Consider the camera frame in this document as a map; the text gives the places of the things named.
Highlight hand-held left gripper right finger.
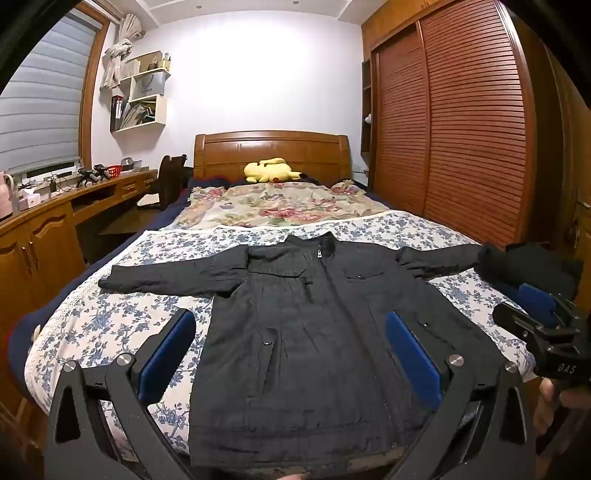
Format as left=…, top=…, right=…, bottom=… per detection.
left=384, top=310, right=539, bottom=480

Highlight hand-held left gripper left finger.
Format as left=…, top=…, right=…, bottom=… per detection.
left=44, top=308, right=197, bottom=480

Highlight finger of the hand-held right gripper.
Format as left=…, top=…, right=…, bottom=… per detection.
left=518, top=282, right=580, bottom=328

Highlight black jacket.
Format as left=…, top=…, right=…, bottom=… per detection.
left=98, top=232, right=583, bottom=472

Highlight person's right hand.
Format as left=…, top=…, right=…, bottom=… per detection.
left=533, top=378, right=591, bottom=437

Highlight wooden bed with floral bedding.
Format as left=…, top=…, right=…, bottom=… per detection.
left=23, top=210, right=536, bottom=462

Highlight wooden pull-out board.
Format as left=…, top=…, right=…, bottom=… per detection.
left=97, top=208, right=154, bottom=237

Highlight wooden desk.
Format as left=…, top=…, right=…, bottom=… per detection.
left=0, top=168, right=160, bottom=416

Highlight wooden door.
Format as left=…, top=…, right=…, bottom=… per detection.
left=540, top=41, right=591, bottom=259

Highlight dark brown chair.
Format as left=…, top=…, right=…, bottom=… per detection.
left=136, top=154, right=188, bottom=210

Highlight pink floral quilt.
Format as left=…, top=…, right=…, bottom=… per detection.
left=159, top=181, right=393, bottom=230

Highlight black tools on desk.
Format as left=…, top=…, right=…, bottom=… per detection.
left=78, top=165, right=110, bottom=186

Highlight wooden louvered wardrobe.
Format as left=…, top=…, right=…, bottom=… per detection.
left=361, top=0, right=555, bottom=259

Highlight yellow plush toy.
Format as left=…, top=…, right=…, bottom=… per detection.
left=244, top=157, right=303, bottom=184

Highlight wooden bed headboard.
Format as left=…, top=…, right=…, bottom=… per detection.
left=194, top=130, right=352, bottom=183

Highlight pink kettle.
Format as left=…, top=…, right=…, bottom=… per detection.
left=0, top=172, right=14, bottom=219

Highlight stack of papers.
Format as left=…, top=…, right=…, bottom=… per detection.
left=130, top=102, right=161, bottom=126

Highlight row of binders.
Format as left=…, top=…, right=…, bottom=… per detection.
left=111, top=95, right=131, bottom=131

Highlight white paper bag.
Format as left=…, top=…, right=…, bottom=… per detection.
left=134, top=73, right=165, bottom=100

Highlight grey window blind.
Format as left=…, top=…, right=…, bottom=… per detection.
left=0, top=11, right=100, bottom=175

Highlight beige tied curtain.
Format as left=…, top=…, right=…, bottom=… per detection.
left=100, top=14, right=147, bottom=88

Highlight white wall shelf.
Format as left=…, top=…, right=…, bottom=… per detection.
left=110, top=53, right=171, bottom=133

